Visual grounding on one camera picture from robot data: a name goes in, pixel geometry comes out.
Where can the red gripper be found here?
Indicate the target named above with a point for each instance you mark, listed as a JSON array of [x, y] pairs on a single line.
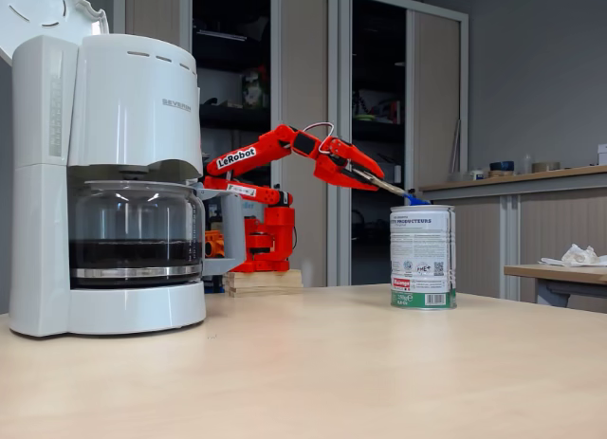
[[349, 162]]

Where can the white green coffee tin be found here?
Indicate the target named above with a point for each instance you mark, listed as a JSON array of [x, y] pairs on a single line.
[[422, 259]]

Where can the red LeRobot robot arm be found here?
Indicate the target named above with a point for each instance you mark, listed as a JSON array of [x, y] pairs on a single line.
[[277, 230]]

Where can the white drip coffee maker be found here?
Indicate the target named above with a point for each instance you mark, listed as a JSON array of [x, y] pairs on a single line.
[[118, 116]]

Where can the white storage box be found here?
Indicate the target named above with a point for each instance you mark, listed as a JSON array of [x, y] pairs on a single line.
[[396, 171]]

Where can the yellow green flat object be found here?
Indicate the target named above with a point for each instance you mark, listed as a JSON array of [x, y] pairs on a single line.
[[364, 117]]

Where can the colourful packaging box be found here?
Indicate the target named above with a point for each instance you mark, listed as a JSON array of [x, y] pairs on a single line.
[[389, 112]]

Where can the grey leaning tube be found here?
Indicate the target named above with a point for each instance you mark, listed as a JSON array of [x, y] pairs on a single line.
[[455, 145]]

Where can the grey tambour door cabinet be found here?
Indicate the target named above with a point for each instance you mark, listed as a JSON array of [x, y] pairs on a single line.
[[303, 55], [436, 102]]

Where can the green white box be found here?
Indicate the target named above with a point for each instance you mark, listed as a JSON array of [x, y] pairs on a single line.
[[253, 93]]

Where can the dark blue bowl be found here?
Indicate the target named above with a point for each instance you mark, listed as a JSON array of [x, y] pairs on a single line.
[[502, 166]]

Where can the light wooden base block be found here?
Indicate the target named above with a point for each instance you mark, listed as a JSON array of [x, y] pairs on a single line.
[[265, 282]]

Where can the orange printed clamp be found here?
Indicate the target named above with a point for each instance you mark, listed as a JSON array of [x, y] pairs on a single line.
[[214, 244]]

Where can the clear plastic bottle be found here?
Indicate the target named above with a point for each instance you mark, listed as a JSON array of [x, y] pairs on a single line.
[[526, 166]]

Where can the low counter cabinet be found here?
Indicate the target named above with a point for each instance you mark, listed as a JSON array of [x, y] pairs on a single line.
[[555, 221]]

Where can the wooden side table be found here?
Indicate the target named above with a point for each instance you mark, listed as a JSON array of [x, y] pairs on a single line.
[[559, 274]]

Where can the white crumpled cloth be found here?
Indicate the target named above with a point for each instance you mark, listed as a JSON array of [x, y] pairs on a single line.
[[576, 256]]

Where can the white cardboard box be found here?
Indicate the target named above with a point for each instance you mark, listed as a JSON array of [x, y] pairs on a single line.
[[602, 154]]

